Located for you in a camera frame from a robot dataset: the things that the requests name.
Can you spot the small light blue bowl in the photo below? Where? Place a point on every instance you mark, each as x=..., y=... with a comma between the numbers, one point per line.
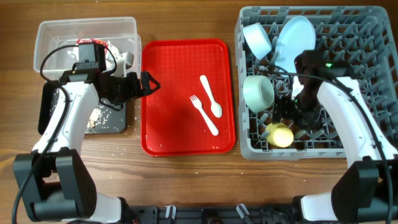
x=257, y=40

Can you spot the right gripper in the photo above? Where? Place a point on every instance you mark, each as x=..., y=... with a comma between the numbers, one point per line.
x=282, y=110

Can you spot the white napkin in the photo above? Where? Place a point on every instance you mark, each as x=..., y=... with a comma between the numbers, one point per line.
x=110, y=60

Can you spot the white plastic spoon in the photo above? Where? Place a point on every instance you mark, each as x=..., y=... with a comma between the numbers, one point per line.
x=216, y=108

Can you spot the white plastic fork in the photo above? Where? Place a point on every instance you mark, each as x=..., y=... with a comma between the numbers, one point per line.
x=198, y=105

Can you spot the mint green bowl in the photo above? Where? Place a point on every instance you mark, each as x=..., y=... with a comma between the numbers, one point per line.
x=258, y=93

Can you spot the black rectangular tray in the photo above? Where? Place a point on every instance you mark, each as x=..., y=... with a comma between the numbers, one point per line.
x=103, y=120

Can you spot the clear plastic waste bin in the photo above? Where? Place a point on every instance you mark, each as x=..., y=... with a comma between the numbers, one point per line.
x=120, y=31

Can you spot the light blue plate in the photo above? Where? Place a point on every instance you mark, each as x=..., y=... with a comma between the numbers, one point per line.
x=296, y=36

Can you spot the grey dishwasher rack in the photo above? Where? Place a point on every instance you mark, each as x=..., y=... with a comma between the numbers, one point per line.
x=360, y=35

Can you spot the yellow cup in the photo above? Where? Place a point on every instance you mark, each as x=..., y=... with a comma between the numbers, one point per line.
x=279, y=135

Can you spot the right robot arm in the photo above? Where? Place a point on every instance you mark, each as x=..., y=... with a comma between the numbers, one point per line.
x=367, y=192

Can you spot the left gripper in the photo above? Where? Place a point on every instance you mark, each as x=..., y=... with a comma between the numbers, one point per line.
x=133, y=91

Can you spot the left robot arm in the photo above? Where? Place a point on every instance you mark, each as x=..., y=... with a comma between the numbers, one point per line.
x=54, y=184

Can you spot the red serving tray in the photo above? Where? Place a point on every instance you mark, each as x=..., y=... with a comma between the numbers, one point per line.
x=170, y=124

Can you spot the food scraps and rice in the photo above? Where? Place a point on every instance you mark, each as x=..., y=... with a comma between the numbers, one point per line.
x=76, y=115

